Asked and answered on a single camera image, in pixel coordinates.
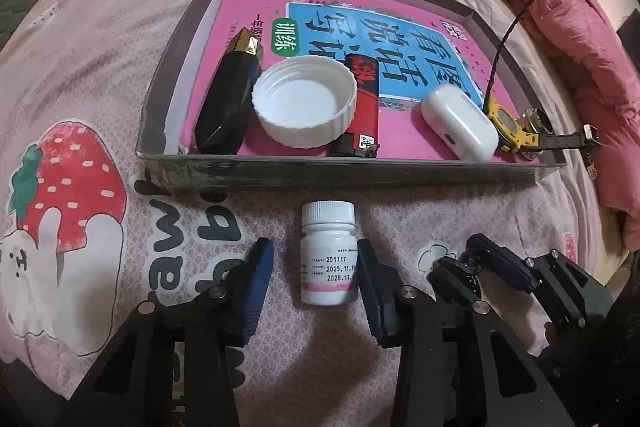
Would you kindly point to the white pill bottle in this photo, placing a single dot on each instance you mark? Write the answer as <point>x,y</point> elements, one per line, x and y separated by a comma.
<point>327,252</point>

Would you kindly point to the red lighter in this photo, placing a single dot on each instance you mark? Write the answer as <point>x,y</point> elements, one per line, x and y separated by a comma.
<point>365,117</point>

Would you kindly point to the pink quilt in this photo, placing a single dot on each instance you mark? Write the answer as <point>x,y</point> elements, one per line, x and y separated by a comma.
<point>550,7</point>

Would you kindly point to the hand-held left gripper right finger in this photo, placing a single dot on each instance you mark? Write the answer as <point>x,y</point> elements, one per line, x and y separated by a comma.
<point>377,297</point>

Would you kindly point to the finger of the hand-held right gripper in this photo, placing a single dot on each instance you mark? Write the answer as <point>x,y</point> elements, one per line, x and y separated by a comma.
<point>505,262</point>
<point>450,279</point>

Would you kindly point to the white plastic lid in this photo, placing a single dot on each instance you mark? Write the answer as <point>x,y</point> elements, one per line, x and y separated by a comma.
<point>300,102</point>

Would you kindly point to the white earbuds case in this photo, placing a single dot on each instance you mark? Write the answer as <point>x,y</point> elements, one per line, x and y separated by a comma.
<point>460,122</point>

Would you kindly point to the strawberry printed blanket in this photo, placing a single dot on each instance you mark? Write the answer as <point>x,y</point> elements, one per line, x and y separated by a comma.
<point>100,57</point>

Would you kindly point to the pink book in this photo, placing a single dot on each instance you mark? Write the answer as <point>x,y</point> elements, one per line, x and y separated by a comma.
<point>260,2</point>

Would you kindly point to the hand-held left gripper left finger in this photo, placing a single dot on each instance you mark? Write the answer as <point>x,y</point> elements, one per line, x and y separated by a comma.
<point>255,292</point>

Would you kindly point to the black gold lipstick case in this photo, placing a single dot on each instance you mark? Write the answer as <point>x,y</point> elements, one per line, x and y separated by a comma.
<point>225,107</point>

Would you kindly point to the grey cardboard box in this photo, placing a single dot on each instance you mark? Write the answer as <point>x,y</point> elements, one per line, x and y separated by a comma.
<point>350,172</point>

